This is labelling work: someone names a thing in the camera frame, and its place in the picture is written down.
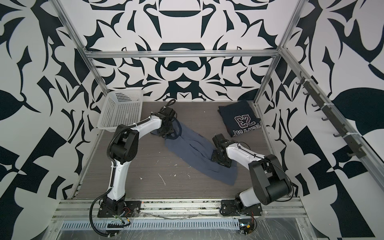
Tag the navy tank top red trim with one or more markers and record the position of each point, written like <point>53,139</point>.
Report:
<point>239,118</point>

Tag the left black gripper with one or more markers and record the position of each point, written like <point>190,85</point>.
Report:
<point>161,133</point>

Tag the small green circuit board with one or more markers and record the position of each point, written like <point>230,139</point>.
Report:
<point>247,228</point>

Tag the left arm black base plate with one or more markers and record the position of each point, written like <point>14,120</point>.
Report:
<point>124,209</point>

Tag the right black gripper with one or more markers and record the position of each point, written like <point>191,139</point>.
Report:
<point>214,153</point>

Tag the white slotted cable duct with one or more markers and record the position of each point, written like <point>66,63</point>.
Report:
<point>187,224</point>

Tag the aluminium frame enclosure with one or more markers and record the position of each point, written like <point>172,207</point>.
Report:
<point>372,161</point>

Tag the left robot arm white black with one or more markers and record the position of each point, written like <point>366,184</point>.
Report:
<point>122,149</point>

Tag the grey blue printed tank top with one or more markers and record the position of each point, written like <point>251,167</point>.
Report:
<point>197,152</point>

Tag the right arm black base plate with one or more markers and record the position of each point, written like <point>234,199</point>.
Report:
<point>236,208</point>

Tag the white plastic laundry basket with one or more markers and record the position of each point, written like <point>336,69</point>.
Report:
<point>123,107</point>

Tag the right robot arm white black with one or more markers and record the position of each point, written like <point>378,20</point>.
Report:
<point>269,180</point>

